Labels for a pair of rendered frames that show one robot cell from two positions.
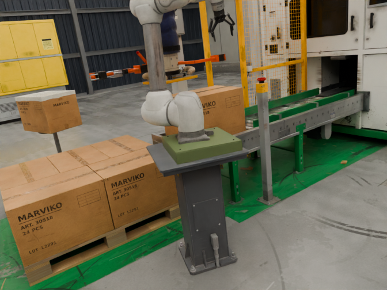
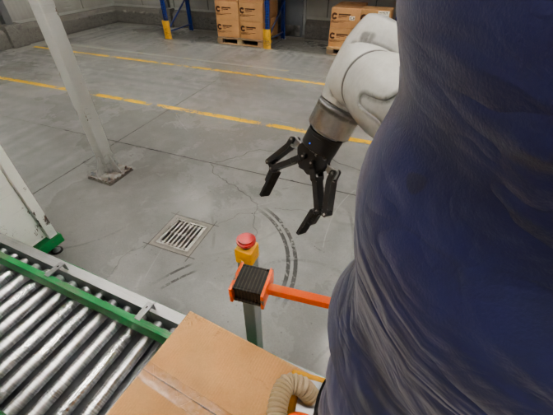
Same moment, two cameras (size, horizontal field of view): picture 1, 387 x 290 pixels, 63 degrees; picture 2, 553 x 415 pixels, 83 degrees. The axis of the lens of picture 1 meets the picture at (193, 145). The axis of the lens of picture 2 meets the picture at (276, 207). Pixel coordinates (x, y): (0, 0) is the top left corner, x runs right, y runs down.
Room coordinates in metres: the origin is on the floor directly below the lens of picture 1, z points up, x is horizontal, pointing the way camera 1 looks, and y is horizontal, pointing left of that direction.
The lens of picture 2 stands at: (2.76, 0.13, 1.84)
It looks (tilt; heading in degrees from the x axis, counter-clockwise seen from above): 40 degrees down; 236
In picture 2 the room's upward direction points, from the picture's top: straight up
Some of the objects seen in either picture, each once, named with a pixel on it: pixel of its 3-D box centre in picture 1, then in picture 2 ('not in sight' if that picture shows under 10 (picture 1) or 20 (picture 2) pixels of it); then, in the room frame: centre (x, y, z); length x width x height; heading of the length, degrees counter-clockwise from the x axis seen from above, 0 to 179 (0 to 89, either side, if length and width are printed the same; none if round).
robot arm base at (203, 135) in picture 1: (194, 133); not in sight; (1.79, -0.02, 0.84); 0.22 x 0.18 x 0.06; 97
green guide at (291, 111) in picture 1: (312, 106); (57, 276); (3.12, -1.26, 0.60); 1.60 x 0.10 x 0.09; 122
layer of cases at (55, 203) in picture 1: (88, 184); not in sight; (2.42, 0.91, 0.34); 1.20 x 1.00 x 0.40; 122
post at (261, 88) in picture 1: (265, 144); (253, 319); (2.41, -0.58, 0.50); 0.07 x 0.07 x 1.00; 32
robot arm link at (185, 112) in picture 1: (187, 110); not in sight; (1.79, 0.01, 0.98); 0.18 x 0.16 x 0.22; 60
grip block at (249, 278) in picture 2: (217, 57); (252, 284); (2.55, -0.28, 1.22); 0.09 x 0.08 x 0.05; 41
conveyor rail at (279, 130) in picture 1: (295, 125); (127, 303); (2.88, -0.99, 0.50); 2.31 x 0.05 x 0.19; 122
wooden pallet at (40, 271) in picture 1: (95, 213); not in sight; (2.42, 0.91, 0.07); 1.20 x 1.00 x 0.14; 122
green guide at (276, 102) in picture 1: (272, 102); not in sight; (3.57, -0.97, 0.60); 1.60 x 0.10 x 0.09; 122
